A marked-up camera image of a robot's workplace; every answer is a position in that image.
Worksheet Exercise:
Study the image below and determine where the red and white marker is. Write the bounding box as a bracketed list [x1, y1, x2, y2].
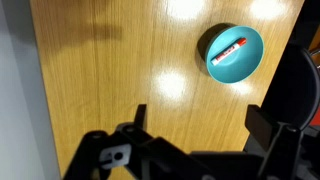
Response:
[210, 37, 248, 67]

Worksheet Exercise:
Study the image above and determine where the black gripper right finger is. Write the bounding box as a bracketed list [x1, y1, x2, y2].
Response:
[244, 104, 303, 180]

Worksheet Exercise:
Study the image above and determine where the teal plastic bowl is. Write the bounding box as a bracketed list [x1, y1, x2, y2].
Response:
[204, 25, 265, 84]

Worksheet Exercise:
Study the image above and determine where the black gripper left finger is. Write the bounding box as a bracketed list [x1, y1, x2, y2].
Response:
[62, 103, 214, 180]

